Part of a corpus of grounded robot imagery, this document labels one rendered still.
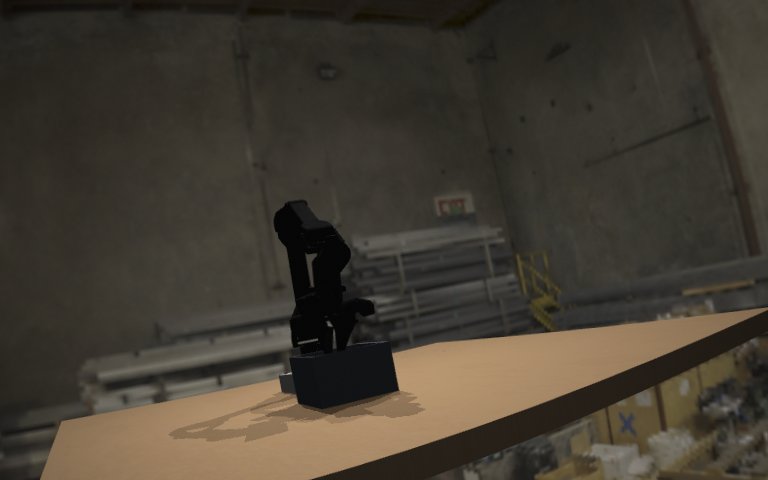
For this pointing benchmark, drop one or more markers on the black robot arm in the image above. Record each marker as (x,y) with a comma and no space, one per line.
(301,232)

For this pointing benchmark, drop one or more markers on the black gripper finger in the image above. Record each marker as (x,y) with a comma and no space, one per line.
(342,329)
(324,335)

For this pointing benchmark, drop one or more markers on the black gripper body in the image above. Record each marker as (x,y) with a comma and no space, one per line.
(342,308)

